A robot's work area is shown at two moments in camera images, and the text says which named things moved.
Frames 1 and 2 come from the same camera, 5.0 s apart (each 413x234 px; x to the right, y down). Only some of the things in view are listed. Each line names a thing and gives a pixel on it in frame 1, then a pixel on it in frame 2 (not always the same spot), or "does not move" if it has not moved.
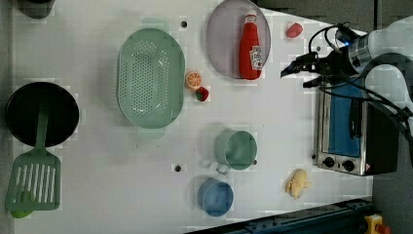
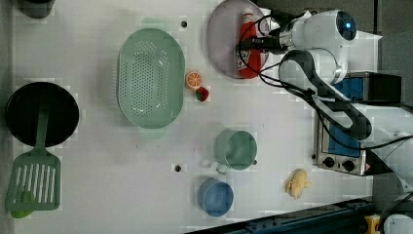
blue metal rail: [342, 218] does not move
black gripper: [329, 69] -> [270, 43]
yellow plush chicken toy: [297, 183] does not move
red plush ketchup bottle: [250, 53] does not move
